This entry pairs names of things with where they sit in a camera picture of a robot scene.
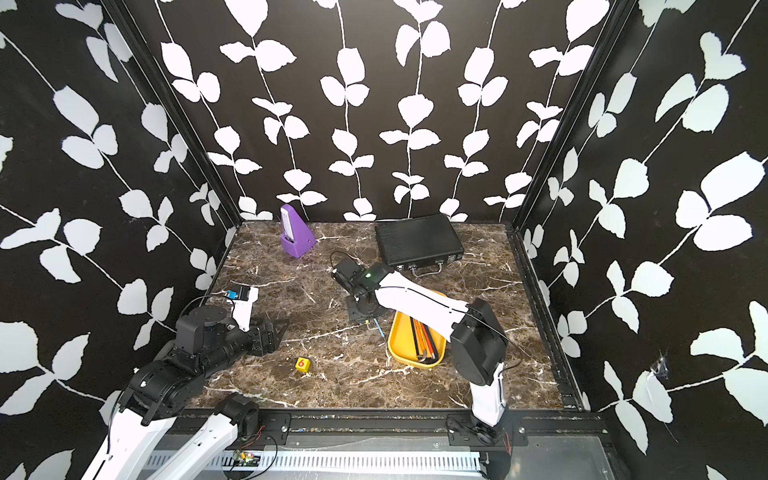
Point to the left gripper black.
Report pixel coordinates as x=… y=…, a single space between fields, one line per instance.
x=273 y=340

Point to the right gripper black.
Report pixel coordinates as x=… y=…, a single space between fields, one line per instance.
x=354 y=315

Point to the blue hex key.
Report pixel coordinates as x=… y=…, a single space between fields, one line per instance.
x=378 y=328

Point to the yellow plastic storage box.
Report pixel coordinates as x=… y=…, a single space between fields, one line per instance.
x=401 y=346

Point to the large black hex key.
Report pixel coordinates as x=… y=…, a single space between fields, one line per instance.
x=430 y=363

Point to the red hex key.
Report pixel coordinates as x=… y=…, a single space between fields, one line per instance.
x=418 y=324

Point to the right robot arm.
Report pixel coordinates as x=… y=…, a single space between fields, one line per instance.
x=477 y=341

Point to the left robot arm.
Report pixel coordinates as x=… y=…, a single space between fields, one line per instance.
x=209 y=339

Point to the yellow die red six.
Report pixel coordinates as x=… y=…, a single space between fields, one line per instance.
x=303 y=365

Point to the black ribbed carrying case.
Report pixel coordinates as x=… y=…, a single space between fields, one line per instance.
x=418 y=242

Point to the purple metronome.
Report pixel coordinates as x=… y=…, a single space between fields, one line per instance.
x=296 y=238

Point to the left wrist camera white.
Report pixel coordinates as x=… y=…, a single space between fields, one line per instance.
x=243 y=297

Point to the small circuit board with wires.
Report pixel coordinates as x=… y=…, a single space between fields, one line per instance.
x=243 y=459

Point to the white slotted cable duct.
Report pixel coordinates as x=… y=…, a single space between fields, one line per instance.
x=368 y=462

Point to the black front mounting rail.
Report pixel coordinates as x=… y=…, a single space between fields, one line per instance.
x=516 y=428

